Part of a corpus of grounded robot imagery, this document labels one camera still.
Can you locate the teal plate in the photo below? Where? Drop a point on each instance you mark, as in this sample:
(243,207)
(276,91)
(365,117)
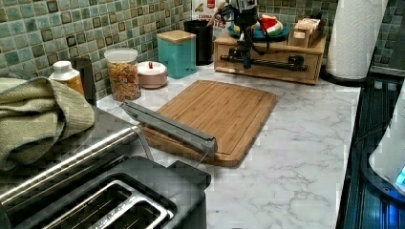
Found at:
(258,35)

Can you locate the oat bites cereal box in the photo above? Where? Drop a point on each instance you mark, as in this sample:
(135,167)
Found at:
(204,10)

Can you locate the pink white lidded bowl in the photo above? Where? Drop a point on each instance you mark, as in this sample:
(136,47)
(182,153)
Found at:
(152,75)

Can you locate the tea bag box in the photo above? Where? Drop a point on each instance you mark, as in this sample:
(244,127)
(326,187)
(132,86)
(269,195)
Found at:
(306,32)

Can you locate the toy watermelon slice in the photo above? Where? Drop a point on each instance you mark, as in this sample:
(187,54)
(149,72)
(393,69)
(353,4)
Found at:
(270,25)

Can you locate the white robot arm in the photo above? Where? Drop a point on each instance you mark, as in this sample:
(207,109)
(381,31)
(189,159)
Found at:
(244,14)

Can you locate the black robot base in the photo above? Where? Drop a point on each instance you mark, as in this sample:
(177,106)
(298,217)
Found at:
(384,168)

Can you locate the teal canister wooden lid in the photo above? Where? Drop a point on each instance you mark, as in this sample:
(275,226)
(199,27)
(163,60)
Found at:
(177,51)

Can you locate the black two-slot toaster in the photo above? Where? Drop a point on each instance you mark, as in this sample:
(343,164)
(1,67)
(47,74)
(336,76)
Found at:
(136,193)

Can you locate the beige folded towel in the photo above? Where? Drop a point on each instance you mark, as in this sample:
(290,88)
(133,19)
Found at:
(35,114)

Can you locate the wooden drawer cabinet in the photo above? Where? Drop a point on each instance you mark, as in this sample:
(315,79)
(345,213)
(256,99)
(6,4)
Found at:
(281,62)

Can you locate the stainless toaster oven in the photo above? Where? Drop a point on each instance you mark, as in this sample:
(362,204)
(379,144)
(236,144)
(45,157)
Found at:
(108,141)

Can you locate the black utensil holder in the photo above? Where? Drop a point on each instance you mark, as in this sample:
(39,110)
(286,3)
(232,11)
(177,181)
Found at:
(204,40)

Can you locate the bamboo cutting board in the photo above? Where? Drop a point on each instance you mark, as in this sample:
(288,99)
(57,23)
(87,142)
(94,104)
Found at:
(233,114)

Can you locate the paper towel roll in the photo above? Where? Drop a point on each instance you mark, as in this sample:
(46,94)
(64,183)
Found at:
(354,34)

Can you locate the white cap spice bottle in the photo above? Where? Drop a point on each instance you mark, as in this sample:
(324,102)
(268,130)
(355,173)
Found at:
(63,72)

